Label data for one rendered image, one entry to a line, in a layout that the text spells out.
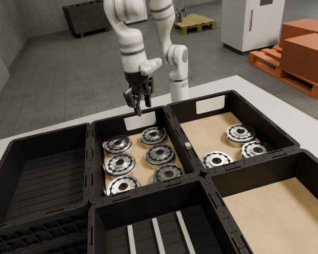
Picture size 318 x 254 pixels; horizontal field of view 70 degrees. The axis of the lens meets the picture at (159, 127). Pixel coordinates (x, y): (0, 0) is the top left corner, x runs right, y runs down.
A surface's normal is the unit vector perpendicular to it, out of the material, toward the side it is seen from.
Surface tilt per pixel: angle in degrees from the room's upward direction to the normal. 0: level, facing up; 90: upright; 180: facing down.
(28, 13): 90
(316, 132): 0
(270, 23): 90
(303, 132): 0
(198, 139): 0
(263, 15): 90
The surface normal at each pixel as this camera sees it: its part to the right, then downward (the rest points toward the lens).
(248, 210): -0.12, -0.81
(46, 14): 0.32, 0.51
